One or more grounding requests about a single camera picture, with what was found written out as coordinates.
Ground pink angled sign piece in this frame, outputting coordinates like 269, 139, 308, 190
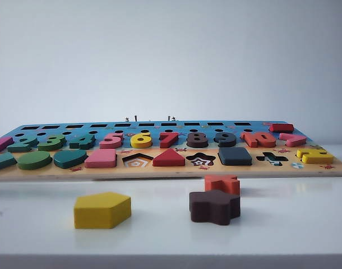
279, 132, 306, 147

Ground dark grey square block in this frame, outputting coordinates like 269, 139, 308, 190
218, 147, 253, 166

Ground teal parallelogram block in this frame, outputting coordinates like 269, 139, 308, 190
0, 152, 18, 171

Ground green number three piece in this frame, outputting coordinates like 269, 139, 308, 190
38, 134, 67, 151

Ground orange number ten piece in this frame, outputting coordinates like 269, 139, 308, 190
240, 131, 278, 149

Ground yellow number six piece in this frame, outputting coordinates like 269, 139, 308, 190
130, 132, 153, 149

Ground pink number five piece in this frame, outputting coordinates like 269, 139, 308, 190
99, 132, 124, 150

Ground pink trapezoid block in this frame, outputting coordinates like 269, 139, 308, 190
84, 148, 118, 169

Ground red number seven piece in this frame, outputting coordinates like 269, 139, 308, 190
159, 132, 180, 149

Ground pink number one piece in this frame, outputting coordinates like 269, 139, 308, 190
0, 136, 15, 154

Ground teal teardrop block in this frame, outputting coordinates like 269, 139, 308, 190
53, 149, 88, 170

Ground red triangle block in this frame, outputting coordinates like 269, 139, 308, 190
152, 147, 186, 167

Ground dark green number four piece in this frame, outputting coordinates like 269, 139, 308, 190
69, 134, 96, 150

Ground orange cross block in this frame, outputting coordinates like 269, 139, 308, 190
204, 174, 241, 196

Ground teal number two piece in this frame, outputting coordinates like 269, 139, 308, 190
7, 135, 39, 153

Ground yellow equals sign piece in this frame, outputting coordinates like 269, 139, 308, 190
296, 148, 335, 164

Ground red minus sign piece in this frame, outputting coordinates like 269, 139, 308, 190
269, 123, 294, 133

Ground green oval block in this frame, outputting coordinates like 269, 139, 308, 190
17, 150, 53, 170

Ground brown number eight piece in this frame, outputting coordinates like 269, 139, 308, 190
186, 132, 209, 149

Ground brown star block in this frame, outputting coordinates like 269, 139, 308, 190
188, 189, 241, 226

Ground colourful wooden puzzle board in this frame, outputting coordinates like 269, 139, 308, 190
0, 120, 342, 182

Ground yellow pentagon block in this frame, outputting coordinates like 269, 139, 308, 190
73, 192, 132, 230

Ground dark grey number nine piece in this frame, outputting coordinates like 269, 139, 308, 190
214, 132, 237, 149

